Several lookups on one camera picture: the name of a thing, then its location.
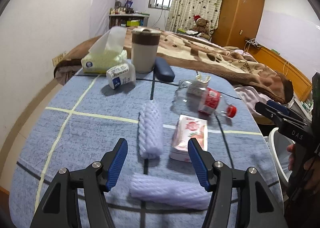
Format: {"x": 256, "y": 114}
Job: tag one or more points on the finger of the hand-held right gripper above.
{"x": 277, "y": 108}

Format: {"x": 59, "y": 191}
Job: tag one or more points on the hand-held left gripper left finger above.
{"x": 117, "y": 163}

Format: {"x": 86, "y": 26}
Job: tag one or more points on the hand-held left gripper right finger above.
{"x": 197, "y": 163}

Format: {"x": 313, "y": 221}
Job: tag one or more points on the white round trash bin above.
{"x": 277, "y": 153}

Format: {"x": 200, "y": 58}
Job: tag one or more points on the person's right hand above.
{"x": 312, "y": 173}

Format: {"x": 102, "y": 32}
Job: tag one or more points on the pink strawberry carton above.
{"x": 186, "y": 133}

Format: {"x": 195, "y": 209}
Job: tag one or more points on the white foam fruit net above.
{"x": 170, "y": 190}
{"x": 150, "y": 130}

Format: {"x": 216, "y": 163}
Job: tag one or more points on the wooden bed headboard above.
{"x": 282, "y": 68}

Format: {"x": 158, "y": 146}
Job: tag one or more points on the small green headboard box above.
{"x": 275, "y": 51}

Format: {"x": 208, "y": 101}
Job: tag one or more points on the clear plastic bottle red label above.
{"x": 211, "y": 100}

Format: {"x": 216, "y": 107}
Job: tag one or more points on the brown paw print blanket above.
{"x": 225, "y": 63}

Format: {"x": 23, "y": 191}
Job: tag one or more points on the power strip with plugs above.
{"x": 253, "y": 43}

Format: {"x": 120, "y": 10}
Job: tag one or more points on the small white blue tissue pack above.
{"x": 120, "y": 75}

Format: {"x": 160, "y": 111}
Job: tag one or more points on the dark blue glasses case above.
{"x": 163, "y": 70}

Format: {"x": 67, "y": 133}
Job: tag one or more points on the yellow soft tissue pack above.
{"x": 100, "y": 63}

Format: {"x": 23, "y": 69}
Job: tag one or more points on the wooden wardrobe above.
{"x": 240, "y": 13}

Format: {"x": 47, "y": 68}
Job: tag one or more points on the brown teddy bear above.
{"x": 202, "y": 24}

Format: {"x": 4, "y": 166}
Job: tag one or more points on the beige cup with brown band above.
{"x": 143, "y": 53}

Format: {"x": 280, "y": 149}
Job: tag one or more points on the green box on desk shelf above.
{"x": 133, "y": 23}

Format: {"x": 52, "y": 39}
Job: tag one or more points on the small grey desk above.
{"x": 120, "y": 18}

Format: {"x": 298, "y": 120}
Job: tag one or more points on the cluster of cosmetic jars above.
{"x": 121, "y": 9}

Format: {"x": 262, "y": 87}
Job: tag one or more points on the beige wall outlet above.
{"x": 58, "y": 59}

